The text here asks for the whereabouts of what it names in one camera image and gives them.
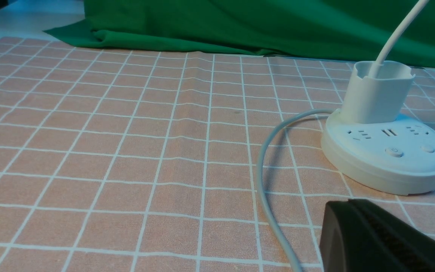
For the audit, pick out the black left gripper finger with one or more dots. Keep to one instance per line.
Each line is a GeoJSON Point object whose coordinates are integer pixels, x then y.
{"type": "Point", "coordinates": [359, 236]}

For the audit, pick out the white desk lamp with sockets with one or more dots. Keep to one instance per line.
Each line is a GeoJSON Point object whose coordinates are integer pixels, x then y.
{"type": "Point", "coordinates": [369, 140]}

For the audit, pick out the green backdrop cloth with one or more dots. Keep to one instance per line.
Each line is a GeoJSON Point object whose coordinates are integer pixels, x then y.
{"type": "Point", "coordinates": [323, 29]}

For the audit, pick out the pink grid tablecloth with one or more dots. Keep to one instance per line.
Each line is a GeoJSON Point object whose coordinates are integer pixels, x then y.
{"type": "Point", "coordinates": [141, 161]}

